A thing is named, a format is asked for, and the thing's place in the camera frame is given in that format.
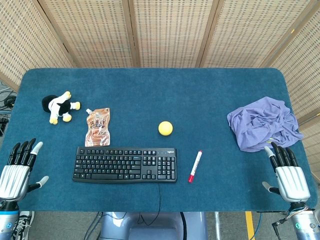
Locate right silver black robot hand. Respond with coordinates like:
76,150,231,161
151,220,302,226
262,141,311,203

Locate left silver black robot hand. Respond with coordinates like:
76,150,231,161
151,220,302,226
0,138,50,202

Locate black computer keyboard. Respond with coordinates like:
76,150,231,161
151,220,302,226
72,146,178,185

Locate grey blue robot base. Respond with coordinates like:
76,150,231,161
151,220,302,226
99,211,209,240

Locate black white sneaker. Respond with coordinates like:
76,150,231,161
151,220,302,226
11,211,35,240

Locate crumpled purple cloth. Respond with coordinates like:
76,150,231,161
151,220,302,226
226,96,305,153

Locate black white cow plush toy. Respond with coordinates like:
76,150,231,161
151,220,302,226
41,90,82,125

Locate brown spouted drink pouch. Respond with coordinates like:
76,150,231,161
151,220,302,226
84,107,112,148

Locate red white marker pen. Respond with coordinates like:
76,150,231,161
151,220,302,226
187,150,203,184

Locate yellow ball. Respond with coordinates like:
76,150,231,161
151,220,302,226
158,121,174,137

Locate blue felt table mat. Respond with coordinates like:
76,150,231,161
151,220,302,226
0,67,318,213

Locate woven bamboo folding screen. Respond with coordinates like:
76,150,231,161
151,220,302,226
0,0,320,173

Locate black cables on floor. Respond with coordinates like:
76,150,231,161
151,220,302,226
0,82,18,137

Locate thin black cable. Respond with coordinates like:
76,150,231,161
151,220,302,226
136,183,162,227

